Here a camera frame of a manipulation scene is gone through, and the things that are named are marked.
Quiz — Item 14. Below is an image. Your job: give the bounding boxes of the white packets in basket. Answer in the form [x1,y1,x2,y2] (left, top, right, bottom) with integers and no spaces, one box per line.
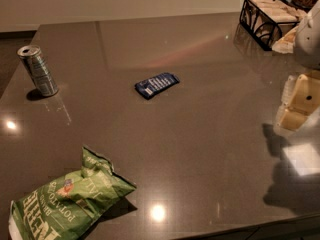
[250,0,306,34]

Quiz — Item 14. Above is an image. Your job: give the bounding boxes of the green jalapeno chip bag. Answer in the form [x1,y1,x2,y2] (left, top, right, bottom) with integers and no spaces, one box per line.
[8,146,136,240]

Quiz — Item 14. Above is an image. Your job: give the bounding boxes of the blue rxbar blueberry bar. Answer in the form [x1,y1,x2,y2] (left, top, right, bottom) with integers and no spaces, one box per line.
[134,72,180,100]

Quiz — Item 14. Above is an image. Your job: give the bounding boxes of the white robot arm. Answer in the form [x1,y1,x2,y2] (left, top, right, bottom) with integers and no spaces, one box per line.
[276,0,320,131]

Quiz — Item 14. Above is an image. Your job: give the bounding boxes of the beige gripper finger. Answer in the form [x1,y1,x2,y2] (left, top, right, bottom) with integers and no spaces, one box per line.
[289,70,320,115]
[278,109,308,131]

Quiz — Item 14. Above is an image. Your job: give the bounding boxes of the black wire basket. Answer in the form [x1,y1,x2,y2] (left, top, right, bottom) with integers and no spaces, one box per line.
[239,0,289,51]

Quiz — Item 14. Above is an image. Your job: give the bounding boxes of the silver drink can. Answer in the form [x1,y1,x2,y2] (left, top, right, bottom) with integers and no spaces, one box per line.
[17,45,58,97]

